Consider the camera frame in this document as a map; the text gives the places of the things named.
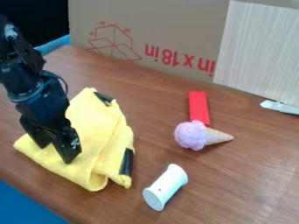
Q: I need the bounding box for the pink toy ice cream cone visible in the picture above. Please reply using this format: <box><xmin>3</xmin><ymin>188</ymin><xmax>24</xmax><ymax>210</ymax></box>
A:
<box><xmin>172</xmin><ymin>120</ymin><xmax>235</xmax><ymax>151</ymax></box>

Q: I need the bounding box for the white spool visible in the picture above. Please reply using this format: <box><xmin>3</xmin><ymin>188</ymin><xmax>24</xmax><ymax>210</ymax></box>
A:
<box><xmin>141</xmin><ymin>163</ymin><xmax>190</xmax><ymax>212</ymax></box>

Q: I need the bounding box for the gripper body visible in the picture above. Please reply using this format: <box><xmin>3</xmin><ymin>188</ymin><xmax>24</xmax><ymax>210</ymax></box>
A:
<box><xmin>14</xmin><ymin>78</ymin><xmax>73</xmax><ymax>133</ymax></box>

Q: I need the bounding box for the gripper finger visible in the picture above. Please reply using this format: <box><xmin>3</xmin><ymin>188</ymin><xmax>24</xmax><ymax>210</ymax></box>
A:
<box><xmin>18</xmin><ymin>116</ymin><xmax>54</xmax><ymax>150</ymax></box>
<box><xmin>50</xmin><ymin>125</ymin><xmax>83</xmax><ymax>165</ymax></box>

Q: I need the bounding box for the wooden board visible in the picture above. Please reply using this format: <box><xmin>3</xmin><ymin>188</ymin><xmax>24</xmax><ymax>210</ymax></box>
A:
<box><xmin>212</xmin><ymin>0</ymin><xmax>299</xmax><ymax>108</ymax></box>

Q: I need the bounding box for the cardboard box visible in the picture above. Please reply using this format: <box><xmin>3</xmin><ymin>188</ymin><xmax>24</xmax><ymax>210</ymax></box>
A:
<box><xmin>66</xmin><ymin>0</ymin><xmax>232</xmax><ymax>86</ymax></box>

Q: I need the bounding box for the red block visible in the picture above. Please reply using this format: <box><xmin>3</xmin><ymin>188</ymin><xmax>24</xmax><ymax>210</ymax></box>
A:
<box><xmin>188</xmin><ymin>90</ymin><xmax>212</xmax><ymax>127</ymax></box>

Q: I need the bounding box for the yellow cloth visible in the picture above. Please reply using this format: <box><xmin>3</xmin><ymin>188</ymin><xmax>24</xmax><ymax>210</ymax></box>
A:
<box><xmin>11</xmin><ymin>87</ymin><xmax>137</xmax><ymax>193</ymax></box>

